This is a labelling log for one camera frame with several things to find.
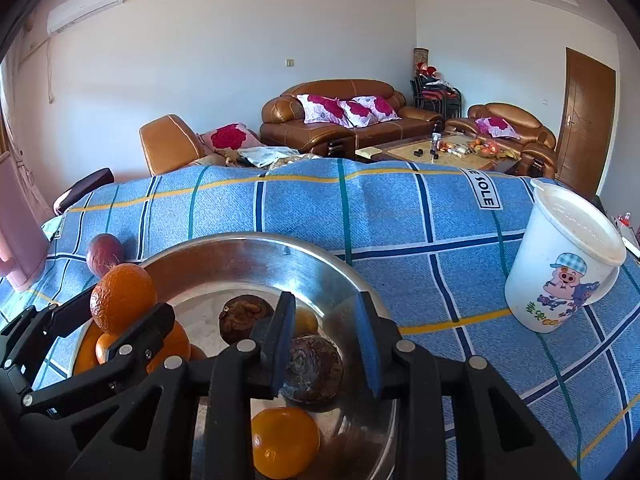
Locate brown leather three-seat sofa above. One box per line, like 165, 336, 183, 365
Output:
260, 79, 445, 157

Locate brown wooden door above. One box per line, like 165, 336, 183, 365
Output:
556, 47, 617, 198

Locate air conditioner cable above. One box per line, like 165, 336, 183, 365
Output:
46, 35, 56, 103

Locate white wall air conditioner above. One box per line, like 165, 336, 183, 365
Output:
46, 0, 125, 34

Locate dark chair armrest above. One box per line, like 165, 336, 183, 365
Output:
52, 168, 115, 216

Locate mandarin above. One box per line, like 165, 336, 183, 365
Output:
90, 263, 158, 336
147, 317, 192, 361
95, 332, 123, 366
294, 308, 319, 338

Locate dark brown passion fruit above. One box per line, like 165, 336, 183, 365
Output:
280, 335, 345, 406

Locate stainless steel bowl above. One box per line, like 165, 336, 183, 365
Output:
70, 232, 401, 480

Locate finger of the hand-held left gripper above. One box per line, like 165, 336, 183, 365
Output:
22, 302, 176, 413
0, 287, 98, 386

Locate pink rose cushion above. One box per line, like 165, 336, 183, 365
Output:
202, 122, 258, 153

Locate purple passion fruit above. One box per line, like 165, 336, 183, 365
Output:
86, 234, 124, 278

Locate white cartoon pig cup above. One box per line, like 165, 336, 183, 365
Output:
504, 178, 627, 333

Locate blue plaid tablecloth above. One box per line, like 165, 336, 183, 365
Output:
0, 157, 640, 480

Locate stacked dark chairs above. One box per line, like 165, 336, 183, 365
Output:
410, 77, 463, 118

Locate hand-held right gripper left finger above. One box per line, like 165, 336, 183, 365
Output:
65, 290, 296, 480

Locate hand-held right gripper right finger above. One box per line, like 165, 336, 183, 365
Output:
355, 291, 581, 480

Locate dark mangosteen in bowl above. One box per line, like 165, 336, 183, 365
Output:
219, 295, 275, 345

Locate white plastic bag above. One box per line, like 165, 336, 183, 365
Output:
237, 146, 296, 167

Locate wooden coffee table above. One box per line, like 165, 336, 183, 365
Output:
355, 132, 521, 163

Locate small white floral pillow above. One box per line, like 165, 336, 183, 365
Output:
475, 116, 518, 140

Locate orange-brown leather armchair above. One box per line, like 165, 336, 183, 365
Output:
139, 114, 261, 177

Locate brown leather armchair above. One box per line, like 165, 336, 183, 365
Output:
445, 102, 558, 179

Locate large smooth orange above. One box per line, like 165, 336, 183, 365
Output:
251, 406, 321, 478

